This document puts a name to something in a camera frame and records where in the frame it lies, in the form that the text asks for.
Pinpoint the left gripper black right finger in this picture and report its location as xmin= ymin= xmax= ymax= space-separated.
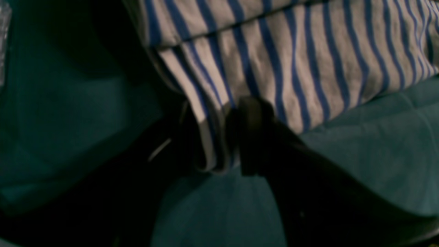
xmin=237 ymin=97 xmax=438 ymax=247

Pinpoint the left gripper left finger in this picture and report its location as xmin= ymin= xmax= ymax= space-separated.
xmin=1 ymin=106 xmax=198 ymax=247

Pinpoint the blue white striped T-shirt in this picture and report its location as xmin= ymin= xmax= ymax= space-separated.
xmin=123 ymin=0 xmax=439 ymax=173

